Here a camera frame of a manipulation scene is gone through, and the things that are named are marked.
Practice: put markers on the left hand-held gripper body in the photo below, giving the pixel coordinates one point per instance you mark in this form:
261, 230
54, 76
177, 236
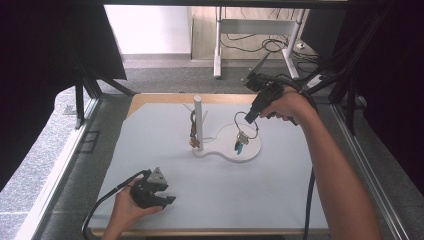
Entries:
146, 196

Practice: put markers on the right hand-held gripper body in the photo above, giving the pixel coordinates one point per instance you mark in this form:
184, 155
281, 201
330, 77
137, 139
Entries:
266, 91

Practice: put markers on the white stand with pole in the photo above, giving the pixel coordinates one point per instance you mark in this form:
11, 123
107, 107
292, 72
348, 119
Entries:
246, 150

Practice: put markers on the person's left hand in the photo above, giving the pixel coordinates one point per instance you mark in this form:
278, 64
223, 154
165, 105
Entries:
126, 210

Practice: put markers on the person's right hand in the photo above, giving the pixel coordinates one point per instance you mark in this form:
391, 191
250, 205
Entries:
293, 105

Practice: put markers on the grey table mat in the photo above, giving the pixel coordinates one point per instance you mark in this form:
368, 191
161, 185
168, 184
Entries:
206, 200

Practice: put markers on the white power strip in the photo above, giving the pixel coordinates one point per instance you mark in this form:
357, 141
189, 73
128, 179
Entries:
315, 80

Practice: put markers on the wooden table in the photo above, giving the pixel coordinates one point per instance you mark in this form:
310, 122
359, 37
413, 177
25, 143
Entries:
160, 98

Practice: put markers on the black curtain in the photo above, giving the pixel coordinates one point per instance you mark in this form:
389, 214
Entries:
36, 73
390, 83

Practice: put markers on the white desk frame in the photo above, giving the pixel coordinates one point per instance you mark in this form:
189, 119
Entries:
256, 26

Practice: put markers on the black floor outlet frame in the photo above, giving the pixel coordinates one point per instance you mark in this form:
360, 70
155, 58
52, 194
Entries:
88, 141

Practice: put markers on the black metal frame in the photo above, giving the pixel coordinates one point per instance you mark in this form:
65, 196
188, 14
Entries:
350, 100
80, 103

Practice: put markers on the aluminium rail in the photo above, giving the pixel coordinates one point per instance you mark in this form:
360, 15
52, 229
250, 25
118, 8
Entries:
50, 186
376, 186

